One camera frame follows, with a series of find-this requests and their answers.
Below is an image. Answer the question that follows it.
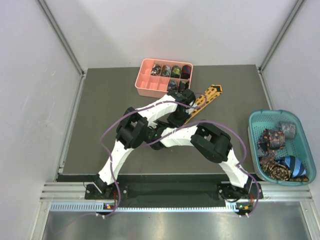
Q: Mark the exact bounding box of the pink compartment organizer box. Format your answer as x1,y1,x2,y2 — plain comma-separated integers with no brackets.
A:
134,58,194,98

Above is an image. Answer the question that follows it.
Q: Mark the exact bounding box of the yellow patterned necktie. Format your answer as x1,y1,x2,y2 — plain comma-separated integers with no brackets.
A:
184,84,223,124

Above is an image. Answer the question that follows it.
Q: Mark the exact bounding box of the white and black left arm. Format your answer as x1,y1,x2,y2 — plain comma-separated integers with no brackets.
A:
93,88,198,199

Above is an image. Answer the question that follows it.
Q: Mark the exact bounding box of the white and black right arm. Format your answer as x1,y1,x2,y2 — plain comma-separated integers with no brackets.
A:
144,122,252,199

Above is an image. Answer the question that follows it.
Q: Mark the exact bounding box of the blue patterned rolled tie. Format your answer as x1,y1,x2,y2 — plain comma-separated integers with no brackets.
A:
167,79,178,91

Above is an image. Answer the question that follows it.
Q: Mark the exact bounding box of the black yellow rolled tie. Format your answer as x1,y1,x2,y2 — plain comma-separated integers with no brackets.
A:
178,79,190,93

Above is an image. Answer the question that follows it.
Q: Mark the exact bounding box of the green yellow rolled tie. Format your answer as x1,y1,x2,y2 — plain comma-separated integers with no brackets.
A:
170,65,182,79

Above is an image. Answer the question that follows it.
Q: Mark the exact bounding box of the maroon rolled tie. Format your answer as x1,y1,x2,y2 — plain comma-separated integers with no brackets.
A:
180,65,192,80

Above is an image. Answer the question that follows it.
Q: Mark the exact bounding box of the multicolour rolled tie in box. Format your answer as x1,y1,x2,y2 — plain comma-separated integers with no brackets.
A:
150,63,162,76

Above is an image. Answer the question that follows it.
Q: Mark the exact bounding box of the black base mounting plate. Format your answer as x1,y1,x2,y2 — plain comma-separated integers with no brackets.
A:
84,173,264,207

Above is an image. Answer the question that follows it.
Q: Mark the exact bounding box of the dark orange floral rolled tie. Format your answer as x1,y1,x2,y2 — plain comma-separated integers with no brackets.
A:
257,128,286,156

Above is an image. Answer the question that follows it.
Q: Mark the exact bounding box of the brown paisley rolled tie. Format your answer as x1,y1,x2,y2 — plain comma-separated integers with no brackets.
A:
259,155,309,183

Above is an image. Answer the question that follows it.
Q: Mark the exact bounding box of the teal perforated plastic basket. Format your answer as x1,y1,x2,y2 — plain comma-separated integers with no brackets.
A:
248,109,317,187

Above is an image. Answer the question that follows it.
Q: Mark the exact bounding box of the blue striped rolled tie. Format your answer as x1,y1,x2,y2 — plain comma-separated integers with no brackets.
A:
276,155,307,178

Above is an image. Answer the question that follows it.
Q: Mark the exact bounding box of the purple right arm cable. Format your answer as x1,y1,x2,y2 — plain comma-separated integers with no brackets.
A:
139,119,261,218

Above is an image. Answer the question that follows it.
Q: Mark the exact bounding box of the grey slotted cable duct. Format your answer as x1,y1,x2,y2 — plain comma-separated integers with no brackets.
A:
50,202,250,213

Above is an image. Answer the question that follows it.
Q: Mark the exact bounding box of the left aluminium frame post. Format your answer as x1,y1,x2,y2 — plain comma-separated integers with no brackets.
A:
36,0,85,76

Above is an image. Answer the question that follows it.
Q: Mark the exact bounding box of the aluminium frame post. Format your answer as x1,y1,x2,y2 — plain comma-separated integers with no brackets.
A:
257,0,306,74
36,0,85,76

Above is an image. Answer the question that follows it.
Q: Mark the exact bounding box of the right aluminium frame post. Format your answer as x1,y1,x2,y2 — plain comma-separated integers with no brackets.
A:
257,0,306,74

